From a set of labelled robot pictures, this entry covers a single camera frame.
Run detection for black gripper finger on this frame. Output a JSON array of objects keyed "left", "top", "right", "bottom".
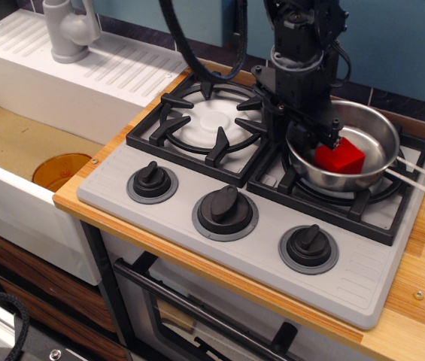
[
  {"left": 286, "top": 122, "right": 323, "bottom": 160},
  {"left": 261, "top": 97, "right": 288, "bottom": 144}
]

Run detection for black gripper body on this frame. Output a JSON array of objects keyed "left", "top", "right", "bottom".
[{"left": 251, "top": 56, "right": 344, "bottom": 149}]

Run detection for red cube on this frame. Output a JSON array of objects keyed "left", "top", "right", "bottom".
[{"left": 314, "top": 137, "right": 366, "bottom": 174}]

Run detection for stainless steel pan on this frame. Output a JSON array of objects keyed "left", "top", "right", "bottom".
[{"left": 290, "top": 100, "right": 425, "bottom": 193}]

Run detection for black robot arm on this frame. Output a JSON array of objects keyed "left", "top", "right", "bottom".
[{"left": 252, "top": 1, "right": 351, "bottom": 150}]

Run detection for black middle stove knob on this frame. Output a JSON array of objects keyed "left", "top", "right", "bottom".
[{"left": 192, "top": 185, "right": 259, "bottom": 242}]

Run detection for black stove knob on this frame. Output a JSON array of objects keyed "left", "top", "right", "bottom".
[
  {"left": 279, "top": 224, "right": 339, "bottom": 275},
  {"left": 192, "top": 185, "right": 259, "bottom": 242},
  {"left": 126, "top": 161, "right": 178, "bottom": 205}
]

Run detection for black right stove knob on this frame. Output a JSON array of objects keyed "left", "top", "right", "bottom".
[{"left": 279, "top": 224, "right": 339, "bottom": 275}]

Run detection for grey stove top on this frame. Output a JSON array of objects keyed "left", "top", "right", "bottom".
[{"left": 77, "top": 127, "right": 425, "bottom": 329}]

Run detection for black left stove knob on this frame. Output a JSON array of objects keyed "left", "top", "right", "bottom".
[{"left": 126, "top": 161, "right": 178, "bottom": 205}]

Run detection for black right burner grate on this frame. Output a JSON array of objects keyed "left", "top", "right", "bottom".
[{"left": 247, "top": 143, "right": 414, "bottom": 246}]

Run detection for grey toy faucet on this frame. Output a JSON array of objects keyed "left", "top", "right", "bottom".
[{"left": 43, "top": 0, "right": 101, "bottom": 64}]

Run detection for white sink unit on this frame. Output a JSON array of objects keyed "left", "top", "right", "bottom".
[{"left": 0, "top": 10, "right": 186, "bottom": 285}]

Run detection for wooden drawer front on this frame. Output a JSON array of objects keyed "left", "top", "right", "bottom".
[{"left": 0, "top": 237, "right": 129, "bottom": 360}]

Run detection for black braided cable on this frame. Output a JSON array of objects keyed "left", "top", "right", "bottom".
[
  {"left": 0, "top": 291, "right": 31, "bottom": 361},
  {"left": 158, "top": 0, "right": 250, "bottom": 83}
]

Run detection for oven door with handle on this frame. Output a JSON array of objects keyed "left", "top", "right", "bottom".
[{"left": 103, "top": 234, "right": 367, "bottom": 360}]

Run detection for black braided cable lower left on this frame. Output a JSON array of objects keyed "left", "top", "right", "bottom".
[{"left": 0, "top": 291, "right": 31, "bottom": 361}]

